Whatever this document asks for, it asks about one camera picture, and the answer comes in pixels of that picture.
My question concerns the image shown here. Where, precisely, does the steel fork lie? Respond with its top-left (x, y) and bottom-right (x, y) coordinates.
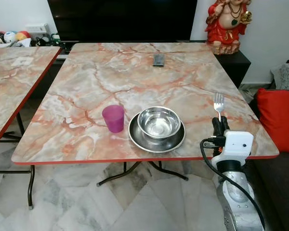
top-left (213, 93), bottom-right (225, 122)

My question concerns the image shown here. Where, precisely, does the red cushion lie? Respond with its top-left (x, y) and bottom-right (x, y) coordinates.
top-left (256, 88), bottom-right (289, 154)

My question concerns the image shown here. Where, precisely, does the steel bowl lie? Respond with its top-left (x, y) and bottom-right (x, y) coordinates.
top-left (137, 106), bottom-right (182, 140)

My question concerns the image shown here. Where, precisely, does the steel plate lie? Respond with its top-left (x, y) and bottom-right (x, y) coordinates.
top-left (128, 113), bottom-right (186, 154)

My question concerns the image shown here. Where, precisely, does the dark grey sofa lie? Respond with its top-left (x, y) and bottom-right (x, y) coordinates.
top-left (245, 96), bottom-right (289, 231)

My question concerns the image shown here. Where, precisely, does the grey patterned cushion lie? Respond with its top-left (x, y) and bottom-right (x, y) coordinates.
top-left (271, 63), bottom-right (289, 91)

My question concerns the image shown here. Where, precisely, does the small grey remote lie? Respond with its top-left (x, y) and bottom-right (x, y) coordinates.
top-left (153, 54), bottom-right (165, 67)

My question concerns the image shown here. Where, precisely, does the orange marble folding table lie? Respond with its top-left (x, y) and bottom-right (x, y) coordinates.
top-left (12, 42), bottom-right (280, 210)
top-left (0, 46), bottom-right (62, 174)

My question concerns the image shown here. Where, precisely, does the red laughing Buddha statue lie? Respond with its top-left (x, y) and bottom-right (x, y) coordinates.
top-left (205, 0), bottom-right (253, 55)

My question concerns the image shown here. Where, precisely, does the purple plastic cup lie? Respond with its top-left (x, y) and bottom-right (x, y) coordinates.
top-left (102, 105), bottom-right (125, 133)

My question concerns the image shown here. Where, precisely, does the black television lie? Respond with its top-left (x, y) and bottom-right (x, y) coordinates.
top-left (47, 0), bottom-right (198, 43)

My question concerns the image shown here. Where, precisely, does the orange yellow plush toy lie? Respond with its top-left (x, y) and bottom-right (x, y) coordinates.
top-left (15, 31), bottom-right (32, 42)

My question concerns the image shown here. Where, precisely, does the blue white plush toy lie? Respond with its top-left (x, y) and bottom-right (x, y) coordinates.
top-left (3, 31), bottom-right (17, 44)

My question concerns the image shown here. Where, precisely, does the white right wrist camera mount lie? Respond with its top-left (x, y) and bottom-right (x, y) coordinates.
top-left (212, 130), bottom-right (255, 169)

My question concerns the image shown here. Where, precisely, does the white wall socket box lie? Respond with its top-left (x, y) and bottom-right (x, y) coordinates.
top-left (25, 24), bottom-right (49, 39)

